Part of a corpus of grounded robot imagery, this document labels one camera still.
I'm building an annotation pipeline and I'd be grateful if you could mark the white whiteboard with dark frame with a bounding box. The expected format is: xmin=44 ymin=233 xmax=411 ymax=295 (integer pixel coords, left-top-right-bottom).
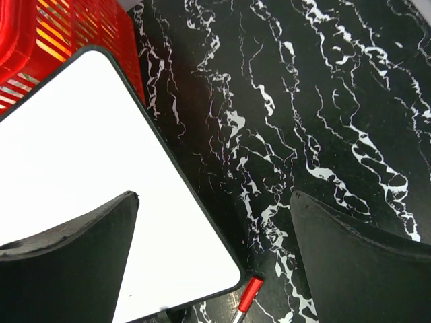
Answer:
xmin=1 ymin=46 xmax=245 ymax=322

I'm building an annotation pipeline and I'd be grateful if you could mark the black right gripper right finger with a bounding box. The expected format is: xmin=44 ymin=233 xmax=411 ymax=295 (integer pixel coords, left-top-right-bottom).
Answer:
xmin=290 ymin=191 xmax=430 ymax=322

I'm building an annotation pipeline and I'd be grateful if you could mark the red plastic shopping basket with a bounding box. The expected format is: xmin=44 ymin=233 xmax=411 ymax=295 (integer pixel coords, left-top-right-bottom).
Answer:
xmin=1 ymin=0 xmax=145 ymax=114

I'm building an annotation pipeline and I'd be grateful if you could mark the red whiteboard marker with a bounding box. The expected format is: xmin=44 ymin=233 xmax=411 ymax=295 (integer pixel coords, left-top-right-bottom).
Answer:
xmin=230 ymin=277 xmax=263 ymax=323

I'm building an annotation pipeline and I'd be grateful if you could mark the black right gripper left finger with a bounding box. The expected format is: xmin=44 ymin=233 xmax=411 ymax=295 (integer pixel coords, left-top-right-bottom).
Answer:
xmin=1 ymin=191 xmax=139 ymax=322

